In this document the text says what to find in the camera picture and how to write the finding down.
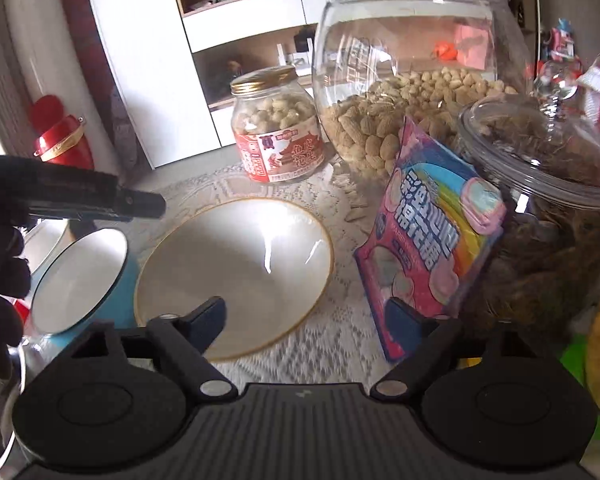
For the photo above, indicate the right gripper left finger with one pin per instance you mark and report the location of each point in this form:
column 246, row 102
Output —
column 182, row 341

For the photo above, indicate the pink marshmallow bag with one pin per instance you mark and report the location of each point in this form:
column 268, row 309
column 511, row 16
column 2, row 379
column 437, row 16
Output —
column 434, row 228

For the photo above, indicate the glass jar dark seeds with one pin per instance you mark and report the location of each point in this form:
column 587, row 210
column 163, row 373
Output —
column 544, row 158

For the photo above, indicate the blue ceramic bowl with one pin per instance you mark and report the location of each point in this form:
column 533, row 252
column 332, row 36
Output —
column 91, row 280

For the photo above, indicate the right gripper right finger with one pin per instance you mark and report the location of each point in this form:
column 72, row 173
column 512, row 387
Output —
column 427, row 343

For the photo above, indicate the black gloved hand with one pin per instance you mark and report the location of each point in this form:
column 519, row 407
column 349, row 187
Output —
column 15, row 281

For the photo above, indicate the white lace tablecloth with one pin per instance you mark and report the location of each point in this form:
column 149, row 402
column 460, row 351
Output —
column 338, row 341

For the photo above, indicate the small peanut jar gold lid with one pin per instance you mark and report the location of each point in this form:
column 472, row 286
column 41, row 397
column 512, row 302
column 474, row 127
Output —
column 275, row 126

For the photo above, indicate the white enamel bowl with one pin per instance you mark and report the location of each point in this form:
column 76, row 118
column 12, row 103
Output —
column 45, row 242

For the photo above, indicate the white tv cabinet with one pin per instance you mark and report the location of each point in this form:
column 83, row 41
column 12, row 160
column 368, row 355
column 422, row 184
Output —
column 171, row 60

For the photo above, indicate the orange pumpkin toy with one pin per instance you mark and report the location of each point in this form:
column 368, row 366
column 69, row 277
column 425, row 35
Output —
column 445, row 51

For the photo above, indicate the cream bowl yellow rim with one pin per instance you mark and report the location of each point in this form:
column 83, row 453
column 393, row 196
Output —
column 270, row 260

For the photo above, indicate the red figurine container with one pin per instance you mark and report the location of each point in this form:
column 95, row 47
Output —
column 61, row 137

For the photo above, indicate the large glass peanut jar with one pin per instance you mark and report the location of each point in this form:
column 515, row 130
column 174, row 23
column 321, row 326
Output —
column 373, row 66

